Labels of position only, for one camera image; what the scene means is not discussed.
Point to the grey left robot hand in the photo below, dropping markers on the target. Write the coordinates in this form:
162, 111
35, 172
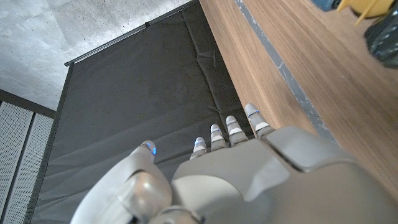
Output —
248, 186

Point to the blue toy car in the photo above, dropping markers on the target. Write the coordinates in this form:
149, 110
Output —
325, 3

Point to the black toy car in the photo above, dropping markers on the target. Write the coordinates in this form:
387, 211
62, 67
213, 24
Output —
384, 40

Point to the gold toy car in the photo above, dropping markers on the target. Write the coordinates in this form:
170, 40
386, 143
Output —
367, 6

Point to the black backdrop curtain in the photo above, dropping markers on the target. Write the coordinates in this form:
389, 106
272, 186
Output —
140, 93

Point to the black backdrop frame pole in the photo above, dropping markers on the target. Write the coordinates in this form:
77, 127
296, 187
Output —
124, 35

